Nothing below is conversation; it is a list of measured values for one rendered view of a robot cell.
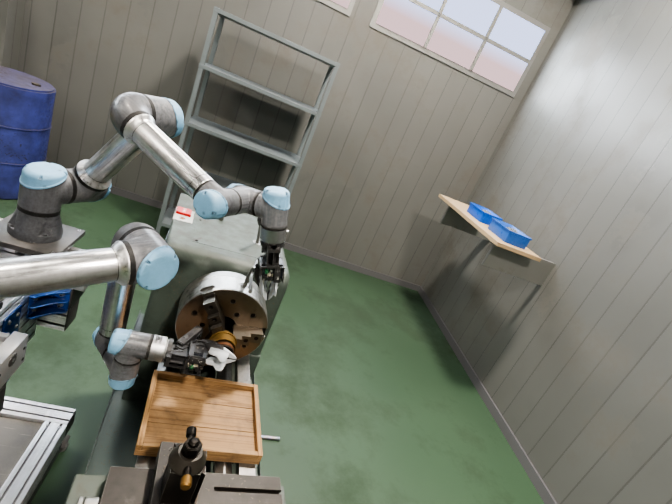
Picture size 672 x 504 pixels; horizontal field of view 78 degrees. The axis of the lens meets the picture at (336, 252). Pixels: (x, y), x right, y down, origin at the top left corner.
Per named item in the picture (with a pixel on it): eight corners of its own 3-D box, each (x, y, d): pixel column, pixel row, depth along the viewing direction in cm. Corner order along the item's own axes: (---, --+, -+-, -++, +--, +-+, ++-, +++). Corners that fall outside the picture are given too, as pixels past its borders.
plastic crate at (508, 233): (526, 250, 334) (533, 239, 330) (503, 242, 328) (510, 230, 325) (506, 235, 363) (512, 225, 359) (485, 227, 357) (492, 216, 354)
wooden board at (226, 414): (151, 378, 141) (154, 369, 140) (254, 392, 154) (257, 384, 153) (133, 455, 115) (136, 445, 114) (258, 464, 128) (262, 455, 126)
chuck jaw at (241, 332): (233, 317, 148) (266, 322, 152) (230, 329, 150) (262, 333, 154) (233, 337, 139) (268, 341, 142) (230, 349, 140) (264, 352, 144)
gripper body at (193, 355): (202, 377, 126) (160, 371, 122) (204, 358, 133) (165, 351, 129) (209, 358, 123) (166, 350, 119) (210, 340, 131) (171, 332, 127)
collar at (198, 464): (170, 443, 94) (173, 434, 93) (206, 446, 97) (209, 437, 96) (165, 475, 87) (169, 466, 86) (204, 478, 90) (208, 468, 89)
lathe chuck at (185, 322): (163, 330, 151) (201, 262, 142) (241, 356, 164) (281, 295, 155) (159, 346, 143) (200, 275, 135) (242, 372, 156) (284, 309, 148)
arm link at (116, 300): (106, 207, 114) (82, 345, 132) (121, 226, 108) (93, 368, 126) (148, 208, 123) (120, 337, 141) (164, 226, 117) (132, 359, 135)
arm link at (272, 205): (270, 182, 119) (296, 190, 116) (267, 218, 124) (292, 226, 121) (255, 188, 112) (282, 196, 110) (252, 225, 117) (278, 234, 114)
